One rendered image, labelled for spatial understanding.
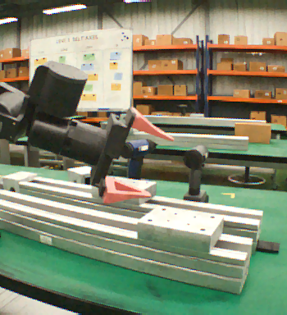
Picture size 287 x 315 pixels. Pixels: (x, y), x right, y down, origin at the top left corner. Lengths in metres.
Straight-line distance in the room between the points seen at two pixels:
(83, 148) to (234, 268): 0.38
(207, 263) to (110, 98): 3.44
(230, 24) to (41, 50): 8.07
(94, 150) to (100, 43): 3.65
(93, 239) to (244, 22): 11.03
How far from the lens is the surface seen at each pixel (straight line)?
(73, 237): 0.82
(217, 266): 0.68
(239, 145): 2.40
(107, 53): 4.03
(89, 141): 0.47
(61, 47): 4.38
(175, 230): 0.67
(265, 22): 11.52
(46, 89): 0.45
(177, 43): 10.74
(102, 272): 0.75
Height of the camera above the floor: 1.17
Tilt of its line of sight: 12 degrees down
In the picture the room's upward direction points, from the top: straight up
